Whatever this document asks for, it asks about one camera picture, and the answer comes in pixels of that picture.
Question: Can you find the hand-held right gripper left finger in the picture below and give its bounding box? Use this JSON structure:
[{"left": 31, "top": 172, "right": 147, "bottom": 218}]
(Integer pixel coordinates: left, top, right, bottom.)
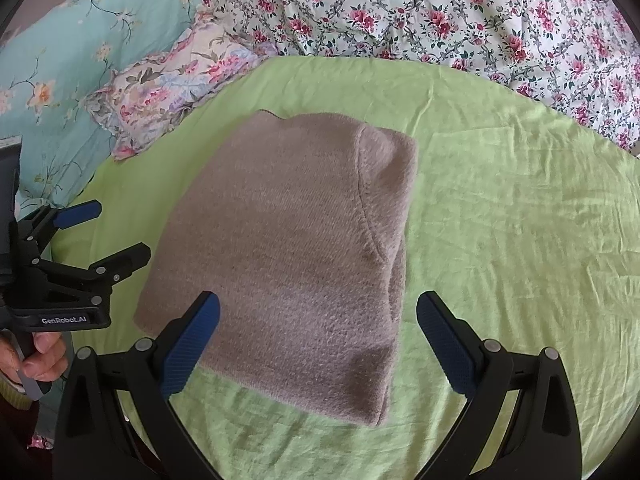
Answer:
[{"left": 52, "top": 290, "right": 222, "bottom": 480}]

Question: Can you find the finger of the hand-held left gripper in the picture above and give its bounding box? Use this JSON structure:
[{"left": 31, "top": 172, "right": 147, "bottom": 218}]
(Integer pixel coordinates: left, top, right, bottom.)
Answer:
[
  {"left": 36, "top": 242, "right": 152, "bottom": 293},
  {"left": 19, "top": 200, "right": 103, "bottom": 257}
]

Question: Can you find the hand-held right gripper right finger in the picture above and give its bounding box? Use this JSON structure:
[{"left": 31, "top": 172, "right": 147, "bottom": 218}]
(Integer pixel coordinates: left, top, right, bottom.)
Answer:
[{"left": 416, "top": 290, "right": 583, "bottom": 480}]

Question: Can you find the beige knit sweater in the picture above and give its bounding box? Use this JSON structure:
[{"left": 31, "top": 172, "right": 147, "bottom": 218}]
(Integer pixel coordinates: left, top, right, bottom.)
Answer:
[{"left": 134, "top": 109, "right": 419, "bottom": 428}]

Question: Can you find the person's left hand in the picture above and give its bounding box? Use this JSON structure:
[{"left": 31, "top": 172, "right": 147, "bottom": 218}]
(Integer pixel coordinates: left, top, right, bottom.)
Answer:
[{"left": 0, "top": 331, "right": 69, "bottom": 392}]

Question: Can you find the light green bed sheet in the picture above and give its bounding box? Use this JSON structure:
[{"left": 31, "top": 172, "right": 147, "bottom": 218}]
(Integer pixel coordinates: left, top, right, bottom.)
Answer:
[{"left": 37, "top": 55, "right": 640, "bottom": 480}]

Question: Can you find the person's dark red clothing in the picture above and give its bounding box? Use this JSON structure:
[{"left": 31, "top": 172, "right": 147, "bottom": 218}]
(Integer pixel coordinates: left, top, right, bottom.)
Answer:
[{"left": 0, "top": 375, "right": 57, "bottom": 480}]

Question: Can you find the pink floral ruffled pillow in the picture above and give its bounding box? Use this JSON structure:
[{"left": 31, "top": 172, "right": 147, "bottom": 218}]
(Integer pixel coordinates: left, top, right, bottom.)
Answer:
[{"left": 82, "top": 12, "right": 272, "bottom": 162}]

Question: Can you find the teal floral pillow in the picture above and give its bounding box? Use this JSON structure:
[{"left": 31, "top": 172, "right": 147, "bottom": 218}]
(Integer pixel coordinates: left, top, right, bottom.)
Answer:
[{"left": 0, "top": 0, "right": 207, "bottom": 213}]

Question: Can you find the small-flower print quilt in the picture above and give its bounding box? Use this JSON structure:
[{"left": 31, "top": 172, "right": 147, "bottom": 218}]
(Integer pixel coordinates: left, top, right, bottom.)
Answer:
[{"left": 200, "top": 0, "right": 640, "bottom": 157}]

